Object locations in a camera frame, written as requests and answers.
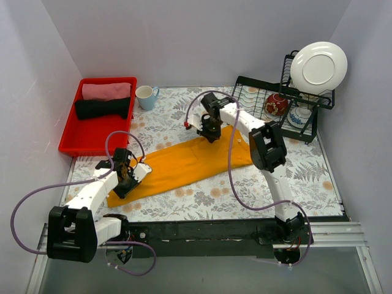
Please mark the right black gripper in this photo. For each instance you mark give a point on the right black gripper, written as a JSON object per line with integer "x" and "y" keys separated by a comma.
{"x": 211, "y": 134}

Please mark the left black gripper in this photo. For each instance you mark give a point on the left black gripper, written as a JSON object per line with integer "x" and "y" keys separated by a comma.
{"x": 126, "y": 187}

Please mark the orange t shirt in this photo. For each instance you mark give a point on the orange t shirt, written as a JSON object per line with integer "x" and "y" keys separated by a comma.
{"x": 178, "y": 166}

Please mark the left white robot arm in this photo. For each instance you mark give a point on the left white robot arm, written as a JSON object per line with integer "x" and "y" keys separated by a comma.
{"x": 74, "y": 231}

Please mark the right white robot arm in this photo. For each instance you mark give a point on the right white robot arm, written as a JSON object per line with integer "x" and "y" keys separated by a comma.
{"x": 267, "y": 152}

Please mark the red floral bowl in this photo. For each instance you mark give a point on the red floral bowl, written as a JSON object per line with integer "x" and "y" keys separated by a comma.
{"x": 276, "y": 105}

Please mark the light blue mug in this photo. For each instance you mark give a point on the light blue mug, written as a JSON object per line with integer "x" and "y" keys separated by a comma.
{"x": 147, "y": 96}

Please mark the black rolled t shirt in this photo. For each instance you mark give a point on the black rolled t shirt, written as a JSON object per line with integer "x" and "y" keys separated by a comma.
{"x": 89, "y": 109}

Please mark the red plastic bin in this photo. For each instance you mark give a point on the red plastic bin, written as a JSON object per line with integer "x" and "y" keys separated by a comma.
{"x": 87, "y": 137}

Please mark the white blue floral bowl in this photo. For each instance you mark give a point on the white blue floral bowl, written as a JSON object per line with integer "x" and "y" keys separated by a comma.
{"x": 299, "y": 116}

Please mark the pink rolled t shirt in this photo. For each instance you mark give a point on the pink rolled t shirt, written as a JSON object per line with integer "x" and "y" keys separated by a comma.
{"x": 106, "y": 92}

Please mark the white plate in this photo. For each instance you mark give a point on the white plate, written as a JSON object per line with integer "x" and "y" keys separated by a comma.
{"x": 318, "y": 67}

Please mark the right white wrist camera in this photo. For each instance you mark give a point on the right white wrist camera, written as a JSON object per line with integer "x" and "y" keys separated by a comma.
{"x": 193, "y": 121}

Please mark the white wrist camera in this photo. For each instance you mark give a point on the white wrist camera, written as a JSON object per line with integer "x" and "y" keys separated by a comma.
{"x": 193, "y": 121}
{"x": 141, "y": 170}

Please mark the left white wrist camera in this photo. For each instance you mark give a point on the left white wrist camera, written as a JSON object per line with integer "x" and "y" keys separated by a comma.
{"x": 141, "y": 170}

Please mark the black wire dish rack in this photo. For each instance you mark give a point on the black wire dish rack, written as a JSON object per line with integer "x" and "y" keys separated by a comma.
{"x": 252, "y": 95}

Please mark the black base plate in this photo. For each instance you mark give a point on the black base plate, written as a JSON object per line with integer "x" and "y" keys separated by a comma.
{"x": 258, "y": 238}

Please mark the aluminium rail frame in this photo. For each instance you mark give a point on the aluminium rail frame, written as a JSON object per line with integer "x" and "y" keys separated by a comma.
{"x": 338, "y": 261}

